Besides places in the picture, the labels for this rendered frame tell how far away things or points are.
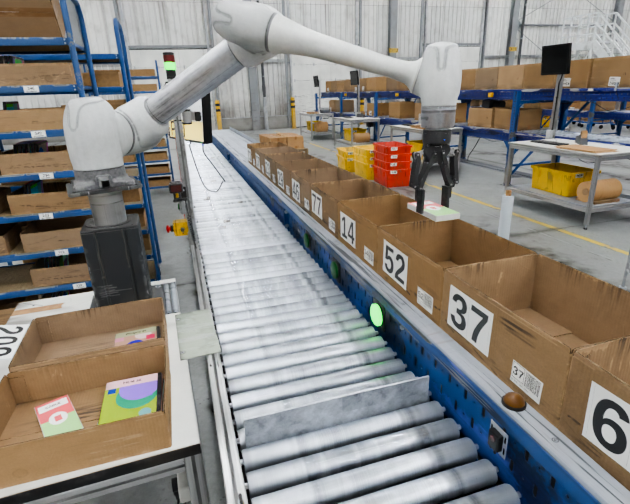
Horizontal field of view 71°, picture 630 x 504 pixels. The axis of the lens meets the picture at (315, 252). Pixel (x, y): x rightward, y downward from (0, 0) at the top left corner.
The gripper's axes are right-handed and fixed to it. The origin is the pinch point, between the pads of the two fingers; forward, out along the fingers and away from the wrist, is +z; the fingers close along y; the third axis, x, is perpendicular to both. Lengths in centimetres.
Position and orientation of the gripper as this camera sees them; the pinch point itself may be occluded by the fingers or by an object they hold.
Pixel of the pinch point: (432, 201)
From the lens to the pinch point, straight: 131.0
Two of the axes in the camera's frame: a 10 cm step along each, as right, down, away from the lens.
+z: 0.3, 9.4, 3.5
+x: 3.0, 3.2, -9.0
